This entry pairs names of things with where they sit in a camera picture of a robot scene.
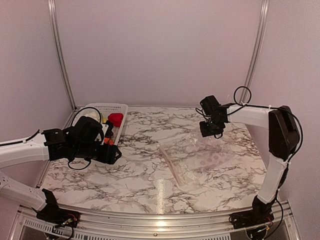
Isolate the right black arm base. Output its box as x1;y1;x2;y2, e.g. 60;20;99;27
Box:
228;196;276;229

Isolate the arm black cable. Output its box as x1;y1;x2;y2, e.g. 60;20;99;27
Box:
66;106;106;171
233;86;303;161

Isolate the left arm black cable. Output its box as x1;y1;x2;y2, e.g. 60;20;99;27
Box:
66;106;106;171

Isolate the orange toy pumpkin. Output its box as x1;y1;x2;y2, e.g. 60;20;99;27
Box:
104;137;114;146

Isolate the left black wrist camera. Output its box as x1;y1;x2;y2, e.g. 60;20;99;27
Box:
72;116;104;144

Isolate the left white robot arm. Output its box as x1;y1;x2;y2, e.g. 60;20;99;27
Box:
0;128;122;223

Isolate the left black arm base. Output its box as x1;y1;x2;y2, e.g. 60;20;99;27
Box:
36;188;80;228

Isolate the aluminium frame post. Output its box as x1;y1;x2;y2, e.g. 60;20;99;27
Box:
47;0;77;111
244;0;270;89

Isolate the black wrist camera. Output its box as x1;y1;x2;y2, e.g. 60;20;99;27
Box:
200;95;221;116
72;116;104;144

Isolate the clear zip top bag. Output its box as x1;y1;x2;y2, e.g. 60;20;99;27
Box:
156;132;241;186

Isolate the left aluminium frame post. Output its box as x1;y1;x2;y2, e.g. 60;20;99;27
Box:
47;0;77;111

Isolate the right aluminium frame post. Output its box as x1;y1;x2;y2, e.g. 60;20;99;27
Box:
244;0;270;89

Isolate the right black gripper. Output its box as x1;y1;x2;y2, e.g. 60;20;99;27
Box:
198;117;223;138

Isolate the front aluminium frame rail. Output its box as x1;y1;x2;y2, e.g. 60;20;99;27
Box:
14;198;301;240

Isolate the white plastic basket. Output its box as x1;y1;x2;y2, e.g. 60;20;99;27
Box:
71;103;129;145

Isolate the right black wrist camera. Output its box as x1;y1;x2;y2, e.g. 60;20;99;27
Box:
200;95;221;116

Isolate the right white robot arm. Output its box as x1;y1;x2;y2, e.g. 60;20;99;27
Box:
199;96;302;224

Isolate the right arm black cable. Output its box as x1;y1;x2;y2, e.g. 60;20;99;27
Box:
233;86;303;161

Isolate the red toy bell pepper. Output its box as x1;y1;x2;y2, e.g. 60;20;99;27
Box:
107;113;124;128

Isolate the white toy cauliflower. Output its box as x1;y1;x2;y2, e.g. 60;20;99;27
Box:
84;111;100;122

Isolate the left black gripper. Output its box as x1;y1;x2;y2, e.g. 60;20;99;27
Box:
72;142;122;165

